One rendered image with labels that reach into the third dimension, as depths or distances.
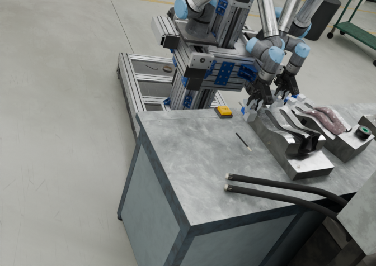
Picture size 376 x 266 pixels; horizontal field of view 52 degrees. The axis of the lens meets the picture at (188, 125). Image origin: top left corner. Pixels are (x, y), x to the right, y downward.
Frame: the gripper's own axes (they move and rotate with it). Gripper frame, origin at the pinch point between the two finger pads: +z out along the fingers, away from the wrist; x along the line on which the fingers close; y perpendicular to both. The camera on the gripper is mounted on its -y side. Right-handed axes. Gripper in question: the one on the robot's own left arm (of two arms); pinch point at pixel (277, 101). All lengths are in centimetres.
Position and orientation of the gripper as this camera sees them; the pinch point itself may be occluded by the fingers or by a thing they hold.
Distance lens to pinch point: 226.3
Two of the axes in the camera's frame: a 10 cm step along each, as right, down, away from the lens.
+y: -3.9, -6.6, 6.4
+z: -2.9, 7.5, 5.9
